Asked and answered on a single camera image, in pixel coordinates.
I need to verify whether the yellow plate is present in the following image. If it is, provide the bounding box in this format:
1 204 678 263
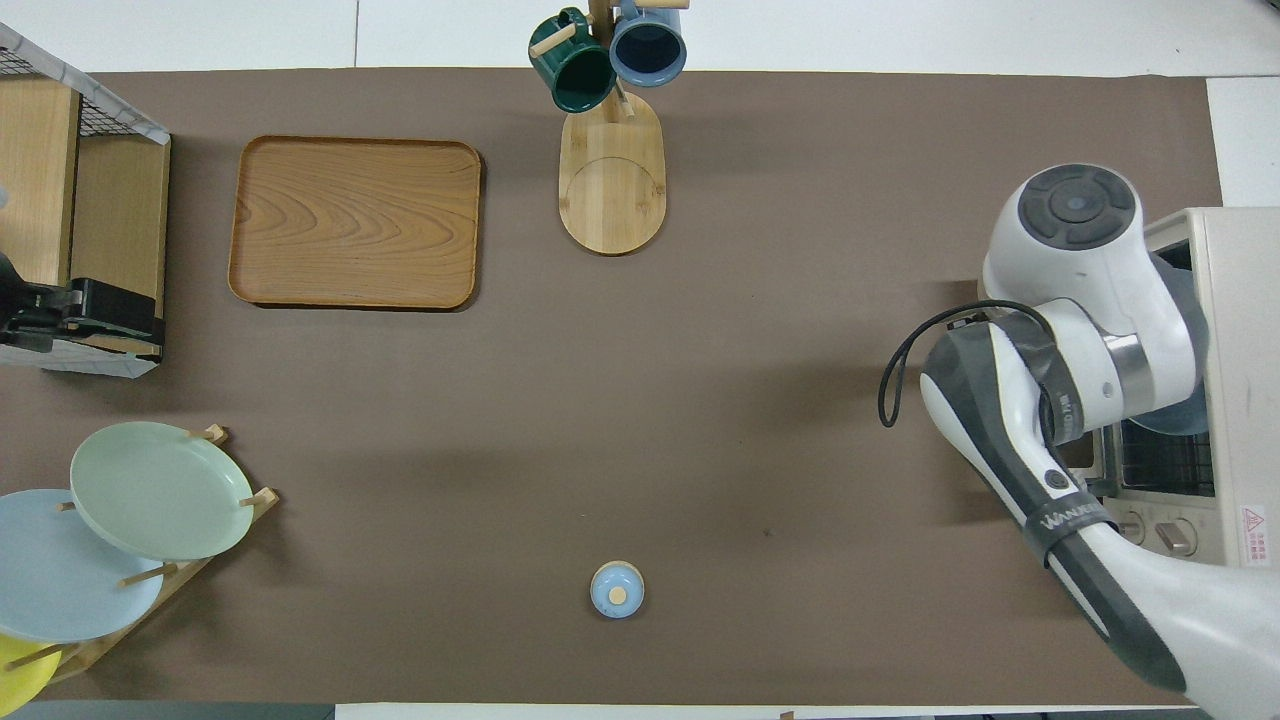
0 632 63 717

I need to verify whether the wooden plate rack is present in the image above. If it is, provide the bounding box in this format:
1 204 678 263
0 425 279 683

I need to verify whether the blue mug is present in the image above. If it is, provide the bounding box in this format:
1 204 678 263
609 5 688 88

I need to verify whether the wooden two-step shelf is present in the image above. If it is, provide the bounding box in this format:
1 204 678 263
0 78 171 358

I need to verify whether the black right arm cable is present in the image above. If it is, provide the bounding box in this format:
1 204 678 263
878 300 1051 429

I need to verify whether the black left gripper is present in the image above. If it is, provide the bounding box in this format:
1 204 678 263
0 252 167 351

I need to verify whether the dark green mug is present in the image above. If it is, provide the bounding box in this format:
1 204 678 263
528 8 618 114

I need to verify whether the wooden serving tray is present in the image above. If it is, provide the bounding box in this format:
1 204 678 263
228 136 483 311

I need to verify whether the brown table mat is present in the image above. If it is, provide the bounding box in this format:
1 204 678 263
0 68 1276 706

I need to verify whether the pale green plate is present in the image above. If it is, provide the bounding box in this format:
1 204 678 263
70 421 255 562

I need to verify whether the wooden mug tree stand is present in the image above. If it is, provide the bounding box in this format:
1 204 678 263
530 0 691 255

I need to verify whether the white grey checked cloth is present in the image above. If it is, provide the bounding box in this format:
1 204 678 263
0 22 171 147

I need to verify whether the black wire basket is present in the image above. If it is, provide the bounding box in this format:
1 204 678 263
0 45 136 138

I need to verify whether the light blue racked plate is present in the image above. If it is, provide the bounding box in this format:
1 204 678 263
0 488 166 643

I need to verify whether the white toaster oven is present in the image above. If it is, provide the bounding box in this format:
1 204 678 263
1060 207 1280 581

